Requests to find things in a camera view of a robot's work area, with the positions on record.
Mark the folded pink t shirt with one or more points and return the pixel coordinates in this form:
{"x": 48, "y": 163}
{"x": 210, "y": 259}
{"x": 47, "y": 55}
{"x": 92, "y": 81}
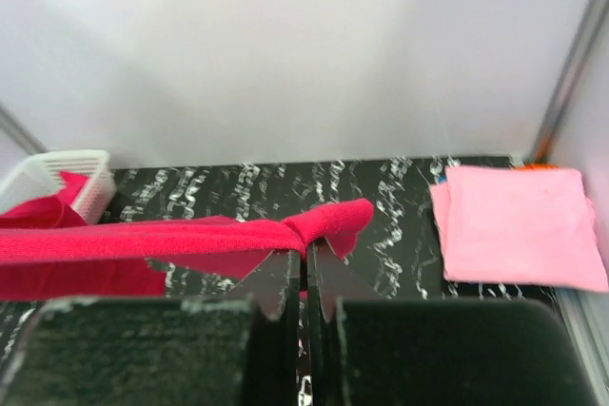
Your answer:
{"x": 517, "y": 226}

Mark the white plastic basket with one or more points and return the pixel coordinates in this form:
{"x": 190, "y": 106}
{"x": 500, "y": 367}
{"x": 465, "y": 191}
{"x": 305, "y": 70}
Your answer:
{"x": 39, "y": 176}

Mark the red t shirt in basket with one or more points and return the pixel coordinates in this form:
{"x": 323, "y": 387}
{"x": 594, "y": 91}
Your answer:
{"x": 66, "y": 201}

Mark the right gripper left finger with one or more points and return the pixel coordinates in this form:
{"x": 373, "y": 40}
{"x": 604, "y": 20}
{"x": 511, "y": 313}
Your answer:
{"x": 236, "y": 348}

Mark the red t shirt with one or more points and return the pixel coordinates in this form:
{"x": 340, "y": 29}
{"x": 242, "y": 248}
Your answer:
{"x": 66, "y": 201}
{"x": 48, "y": 250}

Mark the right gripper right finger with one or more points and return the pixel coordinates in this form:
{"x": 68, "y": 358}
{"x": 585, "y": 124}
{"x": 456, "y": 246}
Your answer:
{"x": 328, "y": 281}

